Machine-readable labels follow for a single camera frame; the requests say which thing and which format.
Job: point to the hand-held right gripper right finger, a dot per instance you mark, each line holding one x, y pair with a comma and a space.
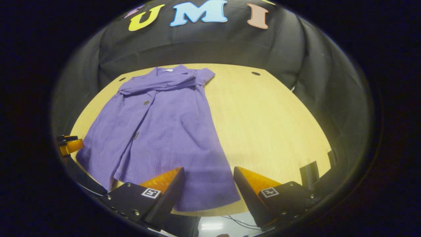
250, 204

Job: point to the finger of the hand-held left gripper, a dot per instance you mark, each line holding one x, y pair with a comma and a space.
72, 146
67, 138

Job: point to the purple button shirt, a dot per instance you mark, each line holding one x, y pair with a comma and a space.
164, 131

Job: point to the black backdrop cloth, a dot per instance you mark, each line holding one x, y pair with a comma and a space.
230, 46

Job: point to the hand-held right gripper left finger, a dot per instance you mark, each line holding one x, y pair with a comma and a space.
167, 200

